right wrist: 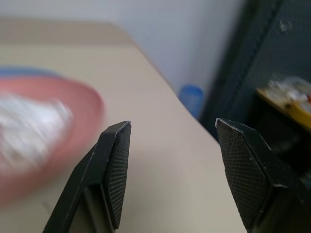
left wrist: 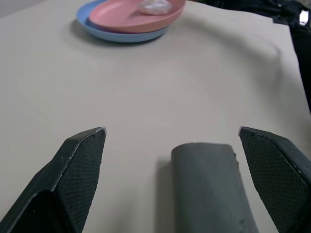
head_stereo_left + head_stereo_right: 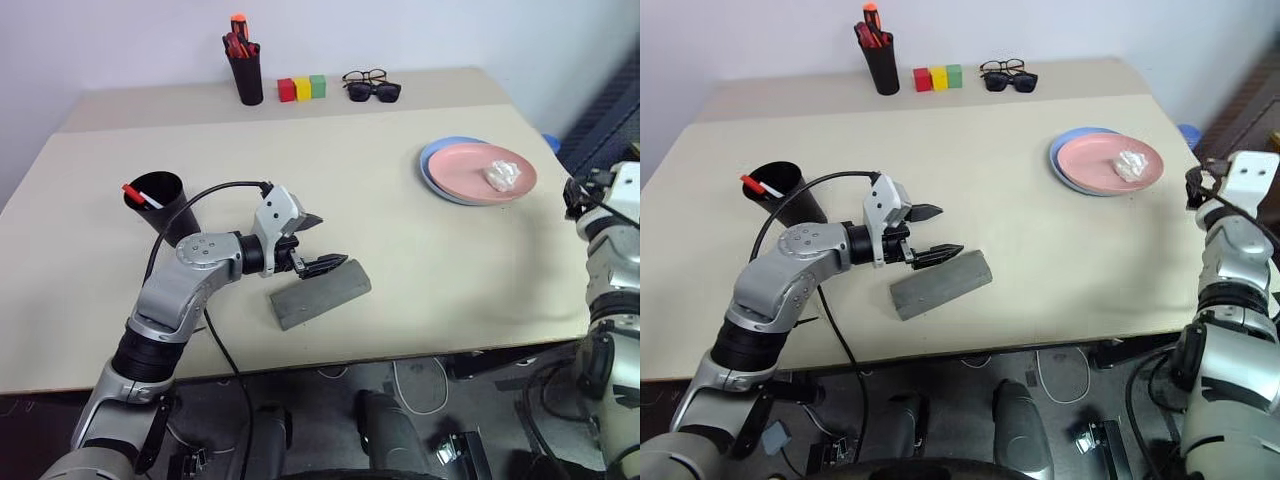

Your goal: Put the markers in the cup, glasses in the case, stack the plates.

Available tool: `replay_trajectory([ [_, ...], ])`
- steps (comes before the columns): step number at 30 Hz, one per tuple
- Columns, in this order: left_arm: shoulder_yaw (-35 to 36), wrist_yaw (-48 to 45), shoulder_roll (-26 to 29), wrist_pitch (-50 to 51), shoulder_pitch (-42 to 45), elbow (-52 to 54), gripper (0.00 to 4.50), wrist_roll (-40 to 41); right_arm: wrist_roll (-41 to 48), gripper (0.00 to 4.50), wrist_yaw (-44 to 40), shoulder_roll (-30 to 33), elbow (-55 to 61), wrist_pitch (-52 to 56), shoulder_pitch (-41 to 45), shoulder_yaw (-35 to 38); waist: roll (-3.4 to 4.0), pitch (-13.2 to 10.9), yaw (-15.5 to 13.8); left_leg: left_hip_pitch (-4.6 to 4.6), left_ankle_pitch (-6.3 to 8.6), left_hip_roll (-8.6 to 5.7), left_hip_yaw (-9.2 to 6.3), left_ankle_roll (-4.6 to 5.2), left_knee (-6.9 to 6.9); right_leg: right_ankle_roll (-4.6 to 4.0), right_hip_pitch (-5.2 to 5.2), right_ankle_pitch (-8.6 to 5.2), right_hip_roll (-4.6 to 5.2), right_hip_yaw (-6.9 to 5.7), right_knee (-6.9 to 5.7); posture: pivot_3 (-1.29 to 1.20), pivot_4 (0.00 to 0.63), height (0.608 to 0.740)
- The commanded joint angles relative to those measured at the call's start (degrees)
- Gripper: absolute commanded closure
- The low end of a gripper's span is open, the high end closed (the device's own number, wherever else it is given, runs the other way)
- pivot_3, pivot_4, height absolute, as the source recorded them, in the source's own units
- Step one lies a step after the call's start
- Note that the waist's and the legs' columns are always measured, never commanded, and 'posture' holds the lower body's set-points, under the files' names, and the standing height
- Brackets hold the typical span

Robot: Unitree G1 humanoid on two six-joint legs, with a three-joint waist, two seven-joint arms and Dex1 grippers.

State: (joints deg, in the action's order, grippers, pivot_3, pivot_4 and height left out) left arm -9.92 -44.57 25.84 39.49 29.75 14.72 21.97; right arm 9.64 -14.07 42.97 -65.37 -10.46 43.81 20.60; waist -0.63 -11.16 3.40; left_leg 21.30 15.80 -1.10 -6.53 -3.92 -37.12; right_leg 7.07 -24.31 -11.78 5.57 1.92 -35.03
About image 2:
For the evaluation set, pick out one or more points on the white tissue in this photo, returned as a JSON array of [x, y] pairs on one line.
[[154, 6]]

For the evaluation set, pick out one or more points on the blue plastic plate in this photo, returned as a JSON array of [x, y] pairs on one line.
[[121, 36]]

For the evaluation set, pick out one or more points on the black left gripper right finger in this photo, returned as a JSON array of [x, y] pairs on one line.
[[274, 170]]

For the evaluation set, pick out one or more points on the pink plastic plate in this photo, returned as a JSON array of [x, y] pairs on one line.
[[136, 19]]

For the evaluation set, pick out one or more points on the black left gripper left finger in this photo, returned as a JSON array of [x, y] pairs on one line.
[[73, 177]]

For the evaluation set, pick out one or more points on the grey glasses case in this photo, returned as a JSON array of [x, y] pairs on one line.
[[209, 189]]

